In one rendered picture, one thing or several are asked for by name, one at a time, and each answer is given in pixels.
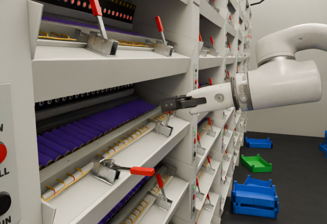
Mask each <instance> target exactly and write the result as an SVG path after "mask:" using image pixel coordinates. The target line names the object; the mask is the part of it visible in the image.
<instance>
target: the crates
mask: <svg viewBox="0 0 327 224"><path fill-rule="evenodd" d="M245 143H246V145H247V147H248V148H271V149H272V148H273V142H271V141H270V138H268V139H247V137H246V139H245ZM325 144H327V131H325ZM319 150H321V151H322V152H324V153H325V154H326V158H327V145H322V143H319ZM241 162H242V163H243V164H244V165H245V166H246V167H247V168H248V169H249V170H250V171H251V172H252V173H254V172H271V171H272V164H268V163H267V162H266V161H264V160H263V159H262V158H260V157H259V154H257V156H248V157H243V155H241ZM250 177H251V176H250V175H248V178H247V180H246V181H245V182H244V184H243V185H241V184H237V181H234V190H231V201H232V203H233V213H237V214H246V215H253V216H260V217H268V218H276V219H277V213H279V202H278V197H277V196H276V192H275V185H272V180H271V179H269V181H268V182H267V181H262V180H258V179H254V178H250ZM271 185H272V188H271Z"/></svg>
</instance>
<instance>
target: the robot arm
mask: <svg viewBox="0 0 327 224"><path fill-rule="evenodd" d="M307 49H319V50H323V51H326V52H327V25H326V24H319V23H307V24H301V25H297V26H293V27H290V28H287V29H283V30H280V31H277V32H274V33H271V34H269V35H266V36H264V37H263V38H261V39H260V40H259V41H258V42H257V44H256V47H255V53H256V60H257V67H258V68H257V69H256V70H253V71H248V72H242V73H237V74H236V76H235V78H234V76H231V79H230V82H229V83H223V84H217V85H213V86H208V87H203V88H200V89H196V90H193V91H191V92H189V93H187V94H185V95H180V96H178V95H175V96H169V97H164V98H162V99H160V106H161V110H162V112H169V111H175V110H179V109H186V108H192V107H194V108H193V109H191V110H190V112H189V114H191V115H194V114H199V113H205V112H212V111H218V110H223V109H227V108H231V107H235V109H236V111H237V110H239V108H240V109H241V111H242V112H245V111H252V110H260V109H267V108H274V107H282V106H289V105H296V104H303V103H310V102H318V101H320V100H321V97H322V82H321V76H320V72H319V69H318V66H317V64H316V62H315V61H314V60H307V61H301V62H299V61H296V59H295V53H296V52H299V51H302V50H307Z"/></svg>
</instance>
